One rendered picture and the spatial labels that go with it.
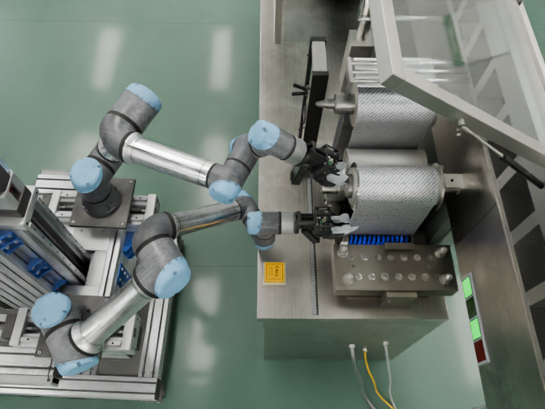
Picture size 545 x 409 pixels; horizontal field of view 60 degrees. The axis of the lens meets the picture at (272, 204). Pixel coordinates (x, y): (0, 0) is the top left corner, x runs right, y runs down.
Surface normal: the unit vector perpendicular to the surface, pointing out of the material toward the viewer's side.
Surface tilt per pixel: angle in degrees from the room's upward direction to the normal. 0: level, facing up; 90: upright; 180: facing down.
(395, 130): 92
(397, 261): 0
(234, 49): 0
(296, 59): 0
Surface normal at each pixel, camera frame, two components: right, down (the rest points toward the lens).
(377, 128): 0.00, 0.90
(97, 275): 0.03, -0.47
